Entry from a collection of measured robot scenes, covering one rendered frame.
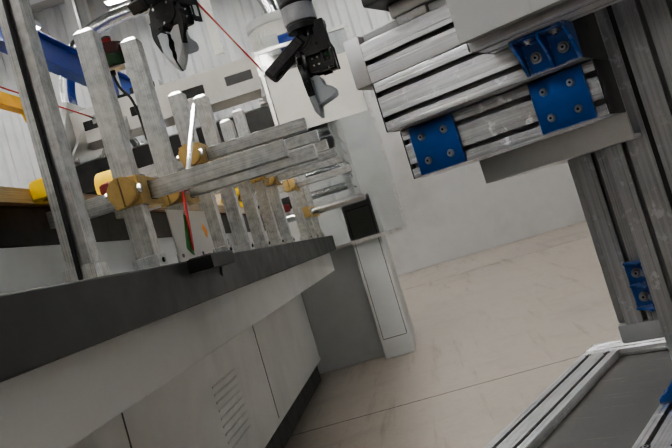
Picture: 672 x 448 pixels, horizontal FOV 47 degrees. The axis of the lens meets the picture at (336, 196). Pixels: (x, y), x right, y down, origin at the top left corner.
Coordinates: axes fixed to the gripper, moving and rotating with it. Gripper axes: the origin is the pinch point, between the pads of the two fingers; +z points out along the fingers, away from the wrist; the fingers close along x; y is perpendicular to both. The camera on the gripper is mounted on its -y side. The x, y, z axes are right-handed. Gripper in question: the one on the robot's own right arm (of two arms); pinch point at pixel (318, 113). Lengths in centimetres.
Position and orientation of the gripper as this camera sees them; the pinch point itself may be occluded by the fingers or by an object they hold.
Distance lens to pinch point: 173.2
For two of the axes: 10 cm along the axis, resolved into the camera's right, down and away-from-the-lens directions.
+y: 9.4, -2.9, -2.0
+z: 2.9, 9.6, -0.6
